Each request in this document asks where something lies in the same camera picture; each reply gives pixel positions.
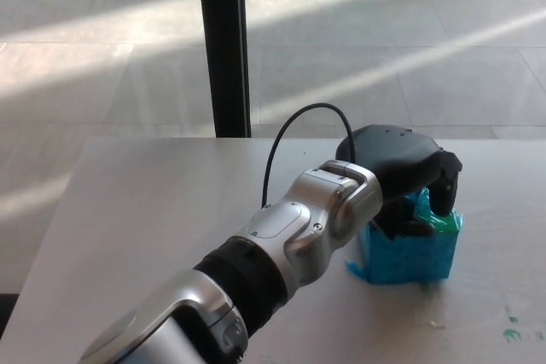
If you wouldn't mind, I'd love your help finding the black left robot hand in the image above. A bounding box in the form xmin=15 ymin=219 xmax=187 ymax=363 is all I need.
xmin=334 ymin=124 xmax=464 ymax=240

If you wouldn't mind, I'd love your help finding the big blue green taped cube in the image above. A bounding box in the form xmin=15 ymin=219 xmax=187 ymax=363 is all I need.
xmin=343 ymin=205 xmax=466 ymax=285

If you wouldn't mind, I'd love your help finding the black vertical window frame post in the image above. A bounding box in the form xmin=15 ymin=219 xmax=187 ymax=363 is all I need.
xmin=195 ymin=0 xmax=252 ymax=139

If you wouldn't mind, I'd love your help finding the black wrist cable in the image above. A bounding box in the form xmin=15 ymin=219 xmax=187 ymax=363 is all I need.
xmin=260 ymin=102 xmax=357 ymax=208

